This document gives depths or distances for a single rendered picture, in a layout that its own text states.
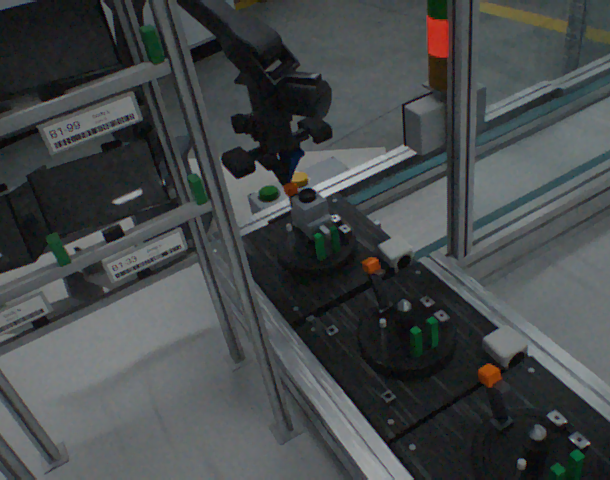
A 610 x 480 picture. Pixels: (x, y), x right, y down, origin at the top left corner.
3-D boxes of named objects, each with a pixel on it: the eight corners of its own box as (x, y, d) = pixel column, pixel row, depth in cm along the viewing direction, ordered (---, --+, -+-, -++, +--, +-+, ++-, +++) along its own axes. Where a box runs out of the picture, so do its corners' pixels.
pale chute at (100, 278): (117, 292, 108) (108, 267, 108) (191, 266, 110) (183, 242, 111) (84, 280, 80) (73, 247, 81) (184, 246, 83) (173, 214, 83)
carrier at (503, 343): (297, 336, 99) (284, 279, 91) (420, 269, 107) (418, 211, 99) (389, 450, 82) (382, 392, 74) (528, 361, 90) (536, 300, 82)
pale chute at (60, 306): (30, 333, 103) (21, 307, 104) (109, 305, 106) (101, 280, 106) (-37, 336, 76) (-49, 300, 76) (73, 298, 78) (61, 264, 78)
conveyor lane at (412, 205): (240, 287, 123) (228, 248, 117) (559, 127, 149) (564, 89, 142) (315, 384, 103) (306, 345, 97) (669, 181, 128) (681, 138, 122)
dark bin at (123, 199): (76, 204, 94) (57, 156, 92) (162, 176, 96) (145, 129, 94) (52, 242, 67) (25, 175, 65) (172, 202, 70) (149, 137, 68)
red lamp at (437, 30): (420, 50, 88) (419, 15, 85) (448, 38, 90) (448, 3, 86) (443, 61, 84) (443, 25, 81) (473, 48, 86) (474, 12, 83)
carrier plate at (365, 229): (229, 252, 117) (227, 243, 116) (339, 200, 125) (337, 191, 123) (293, 330, 100) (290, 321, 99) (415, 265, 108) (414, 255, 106)
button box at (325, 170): (252, 217, 133) (246, 193, 129) (336, 178, 139) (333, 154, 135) (267, 234, 128) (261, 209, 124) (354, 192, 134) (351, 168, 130)
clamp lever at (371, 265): (375, 305, 96) (360, 261, 93) (385, 299, 96) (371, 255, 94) (387, 312, 92) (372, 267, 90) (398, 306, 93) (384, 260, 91)
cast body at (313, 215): (292, 222, 109) (285, 189, 105) (314, 211, 111) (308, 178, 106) (317, 247, 103) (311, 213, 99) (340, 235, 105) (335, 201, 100)
